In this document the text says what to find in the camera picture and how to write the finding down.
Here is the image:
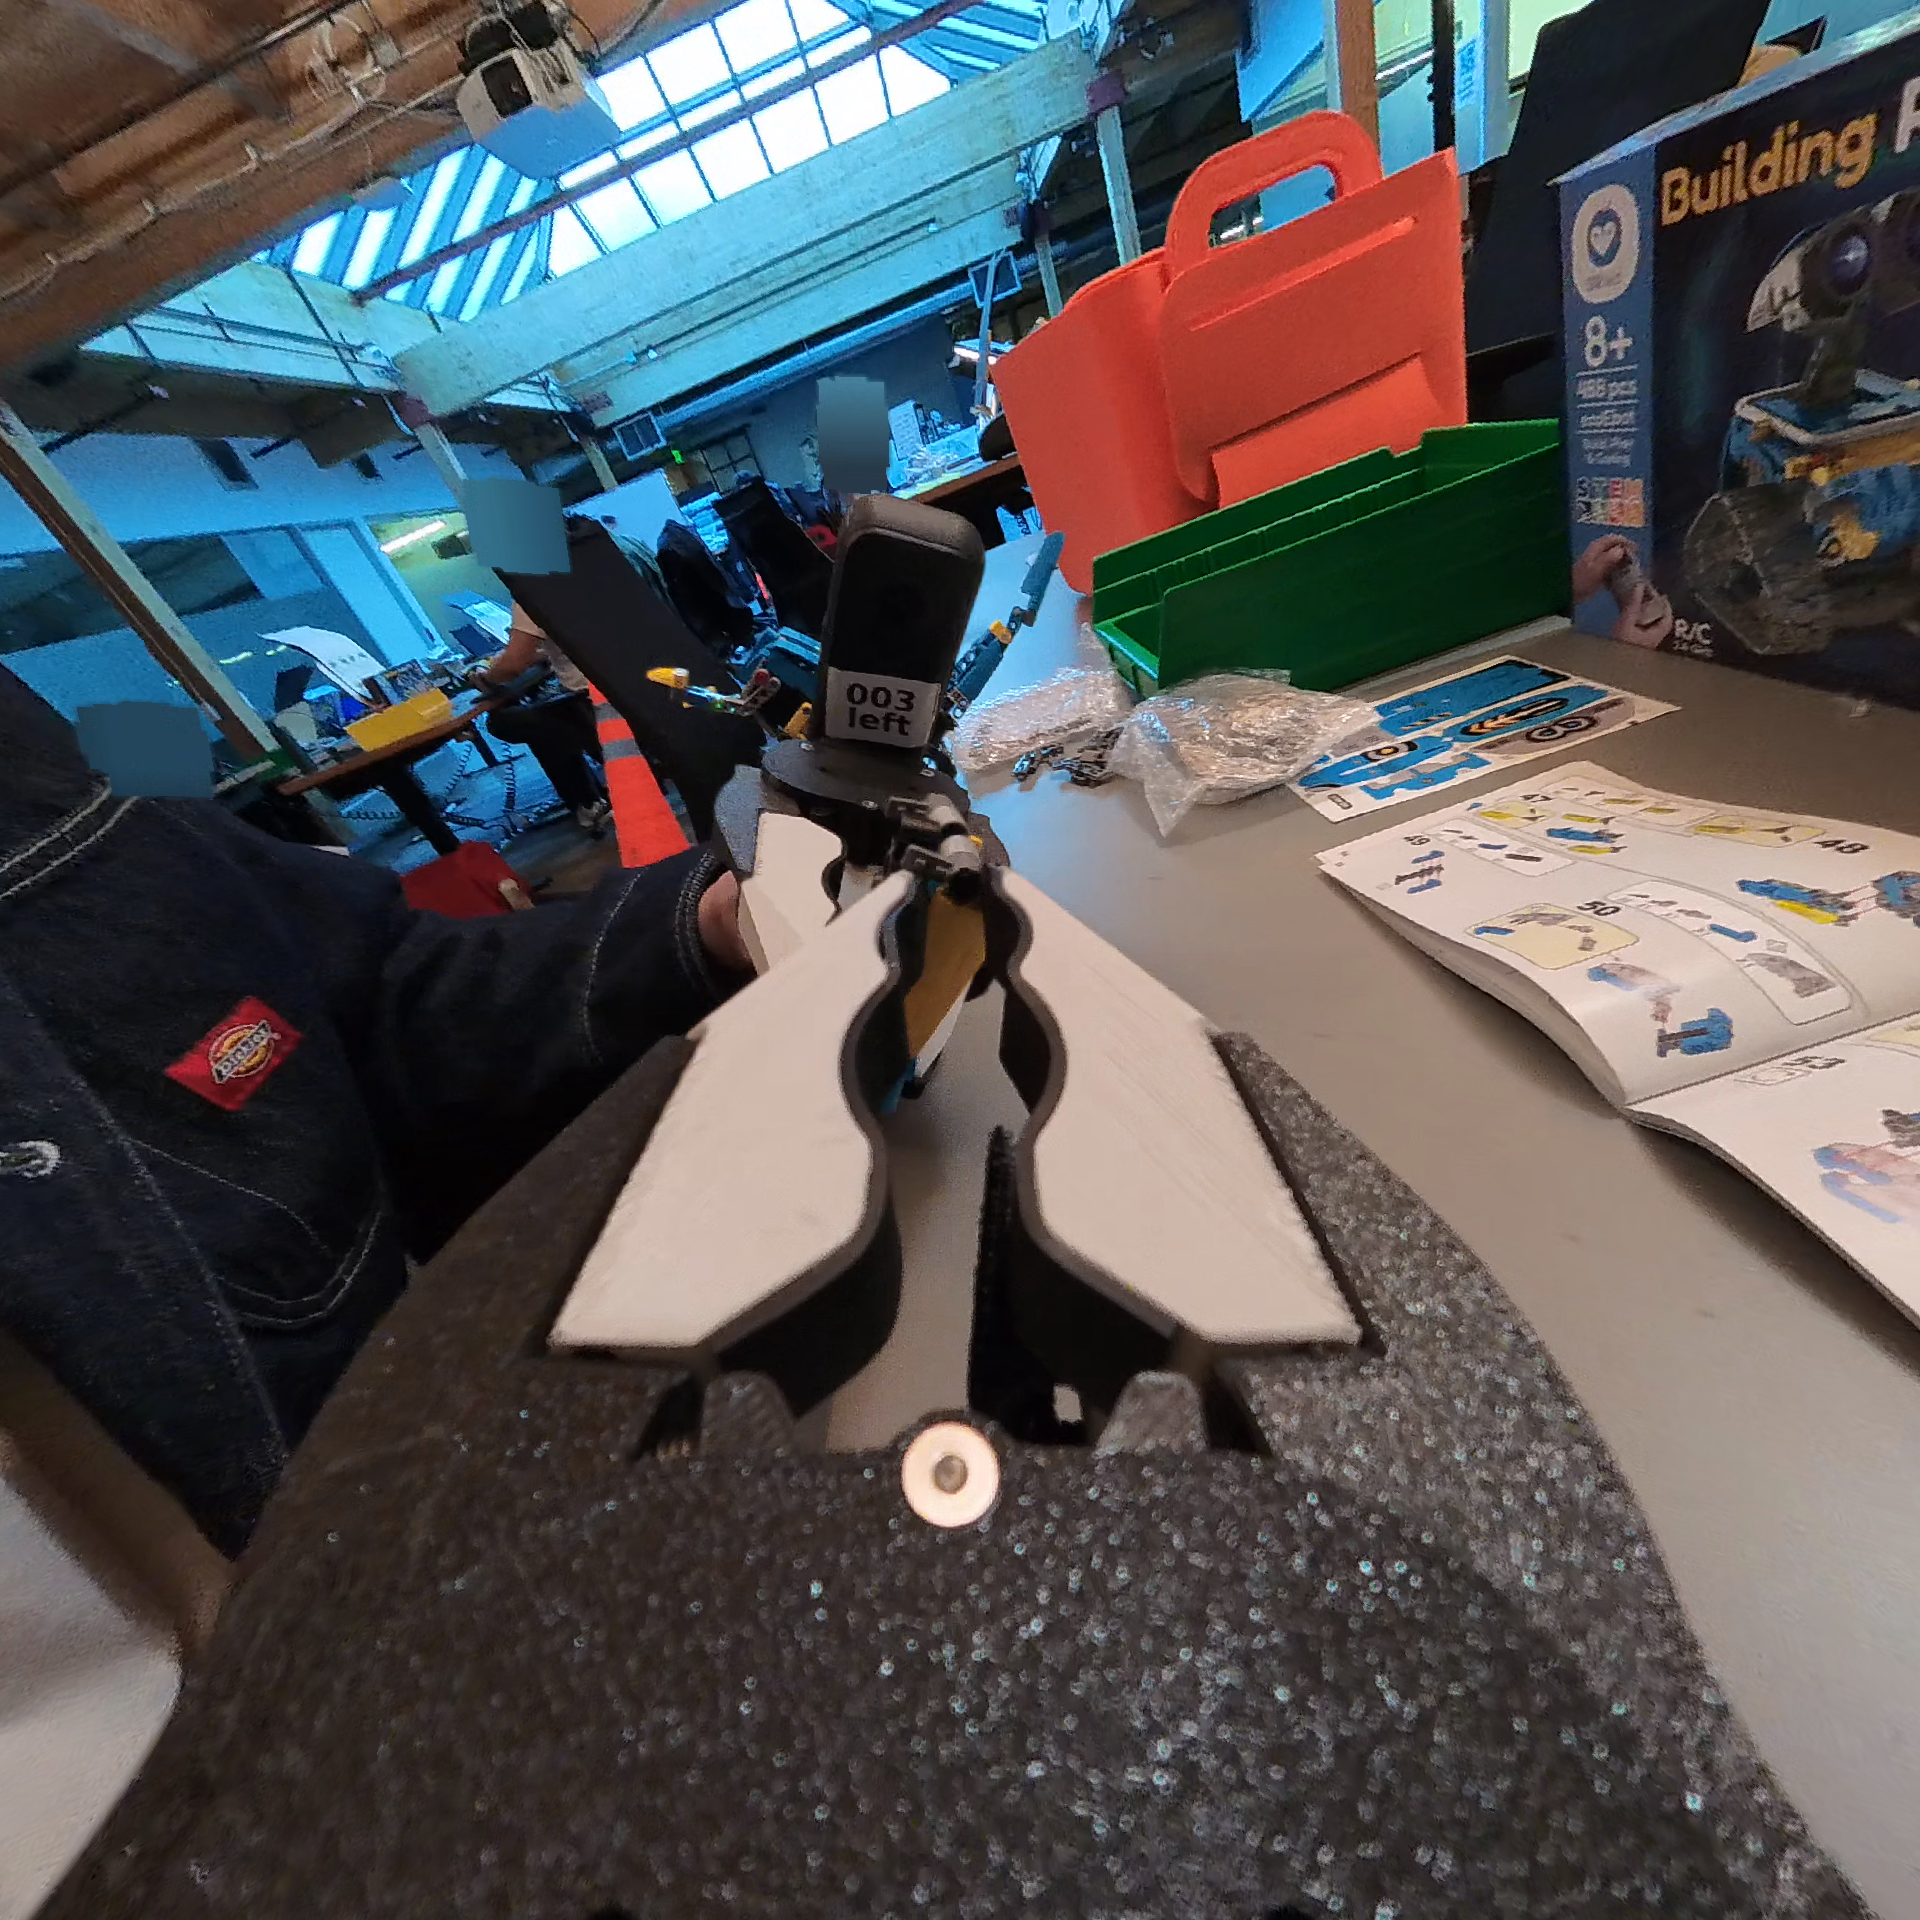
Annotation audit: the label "person's left hand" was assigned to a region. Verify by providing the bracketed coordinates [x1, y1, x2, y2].
[686, 857, 757, 976]

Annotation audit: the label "black board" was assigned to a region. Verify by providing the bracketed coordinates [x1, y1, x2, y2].
[510, 511, 778, 842]

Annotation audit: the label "blue built toy robot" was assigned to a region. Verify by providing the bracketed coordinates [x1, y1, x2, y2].
[645, 536, 1068, 780]

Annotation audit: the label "green plastic bin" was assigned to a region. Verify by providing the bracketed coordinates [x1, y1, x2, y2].
[1088, 421, 1567, 699]

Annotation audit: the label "orange plastic tote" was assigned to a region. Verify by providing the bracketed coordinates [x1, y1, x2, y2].
[990, 115, 1471, 587]

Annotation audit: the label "grey desk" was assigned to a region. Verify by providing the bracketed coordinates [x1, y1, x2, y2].
[768, 511, 1920, 1920]

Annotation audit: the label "person's left forearm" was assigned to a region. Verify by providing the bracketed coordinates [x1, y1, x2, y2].
[301, 857, 752, 1262]

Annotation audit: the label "person's white shirt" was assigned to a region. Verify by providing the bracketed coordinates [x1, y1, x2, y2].
[0, 1324, 241, 1920]

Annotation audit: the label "blue sticker sheet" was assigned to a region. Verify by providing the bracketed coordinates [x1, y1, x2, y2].
[1285, 656, 1674, 821]

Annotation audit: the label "building instruction booklet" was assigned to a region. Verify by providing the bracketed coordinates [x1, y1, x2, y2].
[1317, 760, 1920, 1324]

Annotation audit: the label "toy kit box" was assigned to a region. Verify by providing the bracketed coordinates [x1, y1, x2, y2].
[1559, 30, 1920, 708]

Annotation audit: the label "person's denim jacket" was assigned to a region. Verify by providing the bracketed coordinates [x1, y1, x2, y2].
[0, 661, 422, 1562]

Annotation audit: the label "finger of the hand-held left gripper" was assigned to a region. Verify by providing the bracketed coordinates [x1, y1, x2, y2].
[739, 810, 846, 970]

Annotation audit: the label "orange traffic cone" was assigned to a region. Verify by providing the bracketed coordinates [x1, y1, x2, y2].
[585, 694, 693, 873]

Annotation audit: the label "blue yellow brick assembly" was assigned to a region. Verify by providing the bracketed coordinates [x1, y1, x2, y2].
[877, 879, 998, 1116]

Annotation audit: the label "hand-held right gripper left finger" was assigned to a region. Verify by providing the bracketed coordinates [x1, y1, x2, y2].
[547, 873, 909, 1387]

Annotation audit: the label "clear plastic bag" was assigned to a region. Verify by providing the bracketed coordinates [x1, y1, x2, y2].
[1116, 675, 1380, 837]
[952, 665, 1136, 780]

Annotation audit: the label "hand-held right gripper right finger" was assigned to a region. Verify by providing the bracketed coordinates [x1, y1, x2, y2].
[990, 879, 1369, 1369]

